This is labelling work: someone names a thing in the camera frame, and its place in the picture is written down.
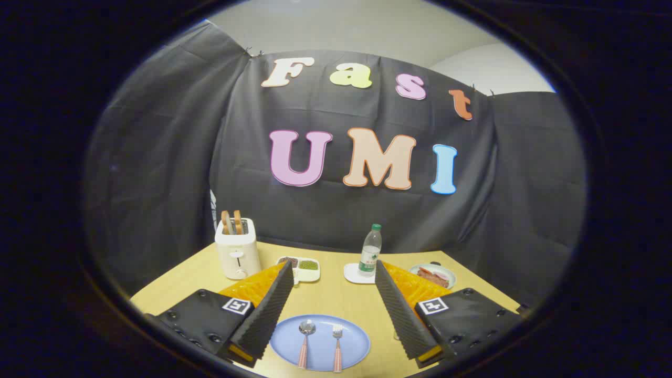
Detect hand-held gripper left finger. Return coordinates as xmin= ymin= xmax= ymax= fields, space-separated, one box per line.
xmin=144 ymin=261 xmax=296 ymax=368

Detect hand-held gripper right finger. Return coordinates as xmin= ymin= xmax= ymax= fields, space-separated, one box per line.
xmin=374 ymin=260 xmax=531 ymax=368

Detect spoon with checked handle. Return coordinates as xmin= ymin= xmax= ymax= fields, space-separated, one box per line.
xmin=298 ymin=320 xmax=317 ymax=369

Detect fork with checked handle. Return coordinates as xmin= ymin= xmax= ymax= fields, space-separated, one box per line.
xmin=332 ymin=324 xmax=344 ymax=373

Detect grilled meat pieces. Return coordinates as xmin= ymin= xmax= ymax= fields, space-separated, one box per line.
xmin=417 ymin=268 xmax=451 ymax=288

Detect pale green food plate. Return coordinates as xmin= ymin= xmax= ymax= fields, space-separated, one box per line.
xmin=408 ymin=262 xmax=456 ymax=290

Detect blue round plate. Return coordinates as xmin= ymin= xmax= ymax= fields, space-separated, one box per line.
xmin=269 ymin=314 xmax=371 ymax=372

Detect white square coaster tray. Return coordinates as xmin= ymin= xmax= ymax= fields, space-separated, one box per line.
xmin=344 ymin=262 xmax=377 ymax=285

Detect cream toaster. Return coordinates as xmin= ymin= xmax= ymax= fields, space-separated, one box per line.
xmin=215 ymin=218 xmax=261 ymax=280

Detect white divided bean dish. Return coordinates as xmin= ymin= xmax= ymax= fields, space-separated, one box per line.
xmin=276 ymin=256 xmax=321 ymax=286

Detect clear water bottle green cap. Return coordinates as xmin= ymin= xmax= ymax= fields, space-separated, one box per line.
xmin=358 ymin=224 xmax=383 ymax=277

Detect black backdrop cloth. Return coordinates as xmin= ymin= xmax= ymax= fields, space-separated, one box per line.
xmin=84 ymin=21 xmax=587 ymax=316

